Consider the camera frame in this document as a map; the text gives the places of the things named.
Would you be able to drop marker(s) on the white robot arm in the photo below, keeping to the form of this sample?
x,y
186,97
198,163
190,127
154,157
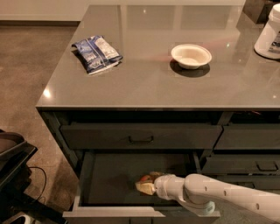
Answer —
x,y
198,194

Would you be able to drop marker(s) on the white wipes canister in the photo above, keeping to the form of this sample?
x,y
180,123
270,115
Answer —
x,y
268,43

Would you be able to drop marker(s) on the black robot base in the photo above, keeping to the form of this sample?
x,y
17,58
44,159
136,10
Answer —
x,y
15,152

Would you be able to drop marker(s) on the open grey middle drawer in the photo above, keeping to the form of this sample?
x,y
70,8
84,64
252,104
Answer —
x,y
107,194

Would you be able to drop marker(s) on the white paper bowl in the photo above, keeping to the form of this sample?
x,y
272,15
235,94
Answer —
x,y
191,56

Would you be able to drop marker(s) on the blue white chip bag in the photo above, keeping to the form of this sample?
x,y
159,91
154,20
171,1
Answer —
x,y
97,54

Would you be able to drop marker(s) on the red apple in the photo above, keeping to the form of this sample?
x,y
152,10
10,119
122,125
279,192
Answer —
x,y
147,179

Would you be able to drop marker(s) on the grey top right drawer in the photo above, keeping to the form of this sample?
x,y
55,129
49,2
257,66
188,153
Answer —
x,y
249,137

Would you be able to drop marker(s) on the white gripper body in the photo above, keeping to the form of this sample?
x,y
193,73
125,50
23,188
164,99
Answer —
x,y
160,185

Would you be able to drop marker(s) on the grey middle right drawer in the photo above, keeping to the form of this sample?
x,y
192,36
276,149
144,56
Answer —
x,y
242,164

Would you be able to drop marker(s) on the grey top left drawer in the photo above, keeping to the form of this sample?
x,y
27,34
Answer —
x,y
96,136

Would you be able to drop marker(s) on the dark box on counter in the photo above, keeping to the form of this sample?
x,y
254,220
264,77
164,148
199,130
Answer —
x,y
258,10

